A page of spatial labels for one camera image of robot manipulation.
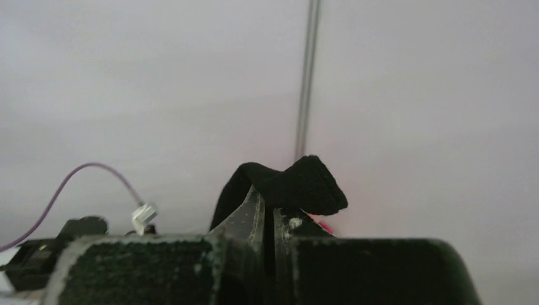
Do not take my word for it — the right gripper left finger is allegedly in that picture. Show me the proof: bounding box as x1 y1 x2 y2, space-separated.
42 188 265 304

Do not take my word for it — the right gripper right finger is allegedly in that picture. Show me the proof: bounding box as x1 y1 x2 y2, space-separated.
273 208 481 304

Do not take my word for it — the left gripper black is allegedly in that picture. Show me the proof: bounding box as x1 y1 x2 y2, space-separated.
1 216 108 292

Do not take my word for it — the black t shirt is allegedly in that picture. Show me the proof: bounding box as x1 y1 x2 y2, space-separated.
210 155 348 229

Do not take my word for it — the folded red t shirt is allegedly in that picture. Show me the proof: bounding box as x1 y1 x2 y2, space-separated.
308 213 334 234

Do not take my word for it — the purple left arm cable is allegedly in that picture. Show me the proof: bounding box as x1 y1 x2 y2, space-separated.
0 162 146 254

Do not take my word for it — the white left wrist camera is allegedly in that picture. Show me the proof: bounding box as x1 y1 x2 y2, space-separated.
132 203 158 235

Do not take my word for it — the aluminium frame post left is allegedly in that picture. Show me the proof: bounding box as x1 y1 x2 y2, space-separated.
294 0 322 160

